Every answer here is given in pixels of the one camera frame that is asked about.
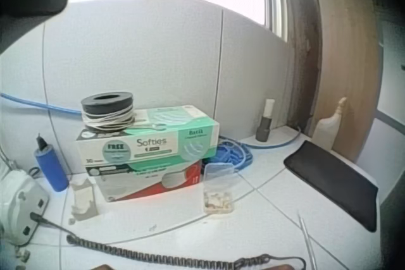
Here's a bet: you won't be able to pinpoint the metal tweezers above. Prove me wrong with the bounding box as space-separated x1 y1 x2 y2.
297 209 319 270

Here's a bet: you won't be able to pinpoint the beige plaster dental model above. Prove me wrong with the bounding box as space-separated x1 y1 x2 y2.
69 178 99 224

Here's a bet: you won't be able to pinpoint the red and white mask box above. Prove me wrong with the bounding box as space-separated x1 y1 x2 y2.
84 158 204 204

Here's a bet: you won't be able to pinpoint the black flat pouch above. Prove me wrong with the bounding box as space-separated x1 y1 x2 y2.
283 139 380 233

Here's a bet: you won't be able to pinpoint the clear plastic box with pieces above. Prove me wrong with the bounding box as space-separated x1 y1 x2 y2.
202 162 237 216

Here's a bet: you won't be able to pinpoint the blue bottle with black tip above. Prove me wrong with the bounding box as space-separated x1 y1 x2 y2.
34 133 70 193

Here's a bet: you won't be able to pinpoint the green face mask box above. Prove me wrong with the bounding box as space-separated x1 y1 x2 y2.
75 104 221 168

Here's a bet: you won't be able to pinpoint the white squeeze bottle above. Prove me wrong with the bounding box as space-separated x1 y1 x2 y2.
311 96 348 151

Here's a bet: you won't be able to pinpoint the brown wooden board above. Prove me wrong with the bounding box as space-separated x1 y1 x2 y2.
286 0 385 164

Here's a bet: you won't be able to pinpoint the black coiled cord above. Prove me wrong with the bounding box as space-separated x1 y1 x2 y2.
29 212 308 270

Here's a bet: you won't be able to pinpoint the black spool of white wire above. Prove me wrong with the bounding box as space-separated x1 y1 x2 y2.
80 92 137 134

